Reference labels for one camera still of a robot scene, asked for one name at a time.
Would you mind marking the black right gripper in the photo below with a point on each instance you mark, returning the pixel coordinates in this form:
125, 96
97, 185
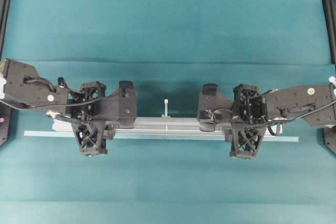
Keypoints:
246, 107

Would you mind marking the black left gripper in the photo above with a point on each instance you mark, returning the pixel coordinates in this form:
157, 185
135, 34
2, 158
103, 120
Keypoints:
92, 103

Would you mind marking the large silver aluminium rail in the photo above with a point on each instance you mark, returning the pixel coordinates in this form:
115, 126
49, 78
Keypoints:
168, 126

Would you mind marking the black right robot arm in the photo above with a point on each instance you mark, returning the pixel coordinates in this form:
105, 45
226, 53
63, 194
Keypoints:
313, 103

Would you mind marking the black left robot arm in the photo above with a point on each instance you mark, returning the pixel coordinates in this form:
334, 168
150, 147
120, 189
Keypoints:
24, 89

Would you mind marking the light green tape strip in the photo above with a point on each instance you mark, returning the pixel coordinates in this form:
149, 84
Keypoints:
161, 136

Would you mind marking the teal table cloth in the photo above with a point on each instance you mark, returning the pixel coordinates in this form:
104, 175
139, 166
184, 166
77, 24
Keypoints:
169, 49

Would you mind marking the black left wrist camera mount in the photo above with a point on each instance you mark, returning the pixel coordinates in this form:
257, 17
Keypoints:
90, 137

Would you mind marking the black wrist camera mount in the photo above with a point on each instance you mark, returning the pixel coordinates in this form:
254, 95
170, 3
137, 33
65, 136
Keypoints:
90, 137
246, 141

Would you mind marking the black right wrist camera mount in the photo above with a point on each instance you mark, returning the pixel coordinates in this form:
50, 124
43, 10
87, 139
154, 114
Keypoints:
246, 141

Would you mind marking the middle white cable tie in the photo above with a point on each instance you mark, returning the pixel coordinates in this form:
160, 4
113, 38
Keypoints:
166, 114

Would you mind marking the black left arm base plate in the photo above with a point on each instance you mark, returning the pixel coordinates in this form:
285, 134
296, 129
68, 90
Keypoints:
6, 114

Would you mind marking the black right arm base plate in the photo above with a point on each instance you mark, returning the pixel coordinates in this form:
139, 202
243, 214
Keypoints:
329, 138

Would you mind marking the black left frame post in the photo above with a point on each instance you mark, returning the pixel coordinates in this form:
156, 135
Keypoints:
4, 8

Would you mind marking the black frame post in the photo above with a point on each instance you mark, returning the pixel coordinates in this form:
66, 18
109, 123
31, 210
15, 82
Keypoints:
4, 8
329, 13

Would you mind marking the black right frame post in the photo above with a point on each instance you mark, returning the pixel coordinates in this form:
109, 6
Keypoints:
329, 13

